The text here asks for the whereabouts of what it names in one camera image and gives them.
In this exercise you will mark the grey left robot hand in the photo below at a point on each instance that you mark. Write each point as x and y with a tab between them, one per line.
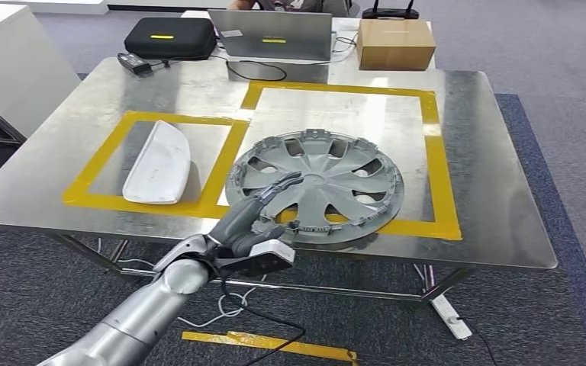
237	227

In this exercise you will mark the grey plastic hubcap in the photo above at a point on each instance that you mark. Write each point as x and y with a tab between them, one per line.
318	182

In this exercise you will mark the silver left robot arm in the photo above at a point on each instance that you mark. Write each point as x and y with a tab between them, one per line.
136	313

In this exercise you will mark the white plastic shell part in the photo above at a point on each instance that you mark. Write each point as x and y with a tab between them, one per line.
159	166

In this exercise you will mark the stainless steel workbench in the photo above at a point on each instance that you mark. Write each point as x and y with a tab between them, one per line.
475	151

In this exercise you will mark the yellow floor tape strip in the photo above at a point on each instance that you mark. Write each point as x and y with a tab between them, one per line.
298	348

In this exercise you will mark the small yellow tape rectangle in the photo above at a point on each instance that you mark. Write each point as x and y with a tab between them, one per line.
96	161

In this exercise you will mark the black carrying case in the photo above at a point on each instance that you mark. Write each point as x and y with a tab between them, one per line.
171	48

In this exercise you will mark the black power adapter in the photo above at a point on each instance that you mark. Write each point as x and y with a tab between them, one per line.
133	63

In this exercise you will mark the silver laptop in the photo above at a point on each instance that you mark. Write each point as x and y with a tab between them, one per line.
298	30

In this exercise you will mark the large yellow tape rectangle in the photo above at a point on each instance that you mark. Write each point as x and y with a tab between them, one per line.
429	151

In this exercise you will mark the white power strip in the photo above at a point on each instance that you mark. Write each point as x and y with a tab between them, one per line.
449	318

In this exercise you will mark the person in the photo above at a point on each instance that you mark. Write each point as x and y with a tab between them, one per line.
323	6

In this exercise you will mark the brown cardboard box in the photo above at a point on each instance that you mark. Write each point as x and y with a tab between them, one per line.
396	50

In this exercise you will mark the black router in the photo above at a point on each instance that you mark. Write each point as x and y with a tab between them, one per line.
389	14

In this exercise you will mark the white cabinet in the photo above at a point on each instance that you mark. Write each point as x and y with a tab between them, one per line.
15	65

